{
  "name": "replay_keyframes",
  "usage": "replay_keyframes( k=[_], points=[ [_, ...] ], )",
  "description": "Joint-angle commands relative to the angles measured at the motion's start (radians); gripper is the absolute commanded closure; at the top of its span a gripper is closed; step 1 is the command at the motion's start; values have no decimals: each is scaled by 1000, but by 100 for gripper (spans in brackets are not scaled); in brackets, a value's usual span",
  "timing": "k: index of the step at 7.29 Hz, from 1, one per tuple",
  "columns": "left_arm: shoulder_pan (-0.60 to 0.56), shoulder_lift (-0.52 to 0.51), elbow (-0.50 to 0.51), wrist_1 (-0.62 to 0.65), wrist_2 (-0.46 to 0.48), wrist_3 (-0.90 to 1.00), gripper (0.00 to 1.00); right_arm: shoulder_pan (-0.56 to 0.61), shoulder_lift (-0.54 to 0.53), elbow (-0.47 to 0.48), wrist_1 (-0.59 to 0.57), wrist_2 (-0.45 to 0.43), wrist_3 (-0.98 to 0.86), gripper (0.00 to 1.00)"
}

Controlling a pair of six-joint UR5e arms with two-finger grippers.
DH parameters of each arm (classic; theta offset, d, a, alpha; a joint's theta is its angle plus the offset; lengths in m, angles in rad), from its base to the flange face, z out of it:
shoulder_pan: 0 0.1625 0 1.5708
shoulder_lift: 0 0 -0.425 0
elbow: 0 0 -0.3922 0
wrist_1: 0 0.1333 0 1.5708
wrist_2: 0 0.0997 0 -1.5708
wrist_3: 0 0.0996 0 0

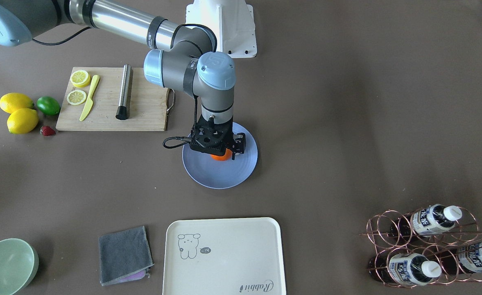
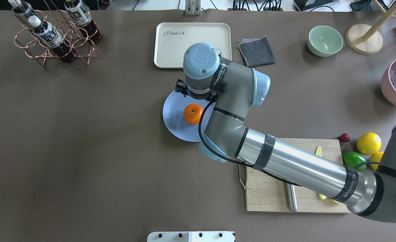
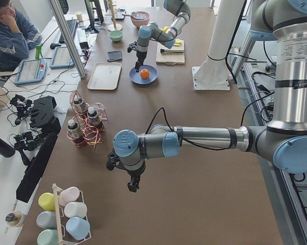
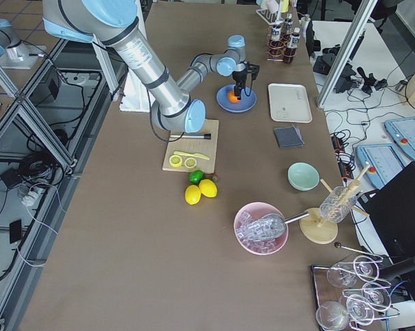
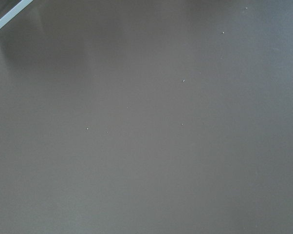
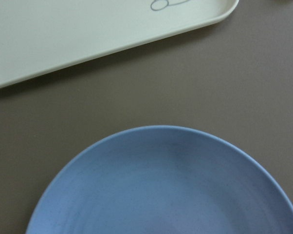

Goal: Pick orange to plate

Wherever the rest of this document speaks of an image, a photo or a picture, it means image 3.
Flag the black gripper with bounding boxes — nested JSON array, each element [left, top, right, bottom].
[[135, 50, 147, 71], [123, 163, 146, 192]]

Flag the orange fruit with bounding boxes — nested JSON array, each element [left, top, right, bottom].
[[140, 68, 150, 79]]

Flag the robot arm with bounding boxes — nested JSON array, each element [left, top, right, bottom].
[[106, 1, 307, 192], [127, 0, 191, 72]]

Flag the blue round plate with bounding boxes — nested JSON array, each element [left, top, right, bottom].
[[129, 65, 158, 85]]

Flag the grey folded cloth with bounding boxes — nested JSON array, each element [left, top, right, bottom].
[[108, 51, 122, 62]]

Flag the steel muddler black cap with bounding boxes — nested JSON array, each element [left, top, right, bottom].
[[160, 49, 184, 54]]

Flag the wooden cutting board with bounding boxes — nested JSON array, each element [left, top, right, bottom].
[[156, 40, 185, 65]]

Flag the cream rabbit tray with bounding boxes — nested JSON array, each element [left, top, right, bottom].
[[87, 62, 121, 90]]

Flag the green bowl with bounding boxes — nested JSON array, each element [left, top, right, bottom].
[[109, 30, 123, 42]]

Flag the wooden stand with round base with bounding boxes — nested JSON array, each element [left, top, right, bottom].
[[106, 0, 123, 32]]

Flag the pink bowl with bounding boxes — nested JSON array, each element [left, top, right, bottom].
[[131, 11, 150, 28]]

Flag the pink cup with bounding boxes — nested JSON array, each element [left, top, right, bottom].
[[58, 186, 80, 206]]

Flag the white cup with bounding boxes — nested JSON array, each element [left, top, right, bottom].
[[64, 202, 88, 218]]

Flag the light blue cup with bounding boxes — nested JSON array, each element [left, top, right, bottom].
[[65, 216, 90, 240]]

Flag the tea bottle back left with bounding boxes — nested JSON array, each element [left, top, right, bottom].
[[87, 107, 103, 130]]

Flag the tea bottle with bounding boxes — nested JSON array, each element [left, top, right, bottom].
[[67, 119, 86, 147], [87, 107, 103, 130], [73, 97, 88, 114]]

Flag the tea bottle back right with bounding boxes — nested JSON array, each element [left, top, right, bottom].
[[73, 97, 88, 114]]

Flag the right teach pendant tablet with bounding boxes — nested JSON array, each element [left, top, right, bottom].
[[49, 46, 74, 69]]

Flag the teach pendant tablet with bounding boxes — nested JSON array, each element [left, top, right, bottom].
[[14, 58, 46, 85], [49, 46, 74, 69]]

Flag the black keyboard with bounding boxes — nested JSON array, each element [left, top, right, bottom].
[[58, 19, 78, 44]]

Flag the tea bottle front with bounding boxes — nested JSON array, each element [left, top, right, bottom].
[[67, 119, 86, 147]]

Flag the yellow cup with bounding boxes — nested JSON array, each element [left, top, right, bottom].
[[38, 192, 55, 211]]

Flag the grey cup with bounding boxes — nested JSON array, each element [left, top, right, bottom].
[[36, 211, 57, 229]]

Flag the mint green cup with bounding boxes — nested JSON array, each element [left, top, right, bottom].
[[37, 229, 58, 245]]

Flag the left teach pendant tablet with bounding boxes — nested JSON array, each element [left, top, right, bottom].
[[14, 58, 46, 85]]

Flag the paper cup with pens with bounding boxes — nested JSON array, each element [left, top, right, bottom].
[[5, 210, 24, 228]]

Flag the seated person blue jacket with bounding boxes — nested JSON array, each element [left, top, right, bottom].
[[0, 1, 42, 72]]

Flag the black water bottle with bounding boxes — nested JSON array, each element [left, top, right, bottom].
[[0, 138, 15, 158]]

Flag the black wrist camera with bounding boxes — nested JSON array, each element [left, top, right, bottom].
[[106, 149, 120, 171]]

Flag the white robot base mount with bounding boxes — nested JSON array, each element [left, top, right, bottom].
[[192, 1, 246, 91]]

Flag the copper wire bottle rack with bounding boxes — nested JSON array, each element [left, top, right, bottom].
[[68, 90, 108, 149]]

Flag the white wire cup rack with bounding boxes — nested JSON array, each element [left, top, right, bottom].
[[52, 183, 92, 245]]

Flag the aluminium frame post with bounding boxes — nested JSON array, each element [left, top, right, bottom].
[[48, 0, 86, 79]]

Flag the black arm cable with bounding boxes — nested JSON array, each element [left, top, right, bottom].
[[144, 91, 275, 151]]

